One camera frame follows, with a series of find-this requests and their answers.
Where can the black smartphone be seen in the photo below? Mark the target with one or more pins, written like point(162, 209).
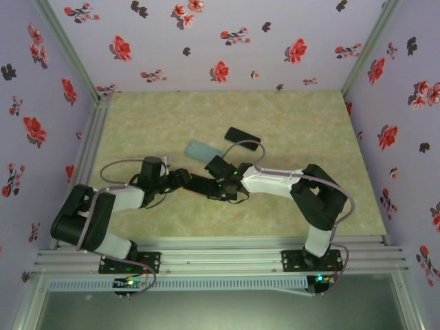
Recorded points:
point(237, 134)
point(201, 185)

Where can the light blue phone case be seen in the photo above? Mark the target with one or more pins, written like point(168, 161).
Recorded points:
point(199, 151)

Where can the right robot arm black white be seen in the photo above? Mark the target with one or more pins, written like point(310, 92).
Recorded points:
point(271, 180)

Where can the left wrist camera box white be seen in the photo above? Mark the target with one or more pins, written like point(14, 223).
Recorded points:
point(167, 161)

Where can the aluminium rail frame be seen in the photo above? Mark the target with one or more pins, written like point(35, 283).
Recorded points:
point(220, 258)

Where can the aluminium side rail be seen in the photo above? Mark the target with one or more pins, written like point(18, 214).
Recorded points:
point(98, 123)

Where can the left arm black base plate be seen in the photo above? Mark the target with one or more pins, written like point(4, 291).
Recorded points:
point(113, 268)

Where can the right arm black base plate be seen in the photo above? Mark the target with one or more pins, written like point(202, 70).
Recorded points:
point(292, 263)

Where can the aluminium corner post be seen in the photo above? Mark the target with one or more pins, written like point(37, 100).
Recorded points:
point(66, 44)
point(370, 44)

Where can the aluminium lower frame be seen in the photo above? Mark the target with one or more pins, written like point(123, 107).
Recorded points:
point(32, 302)

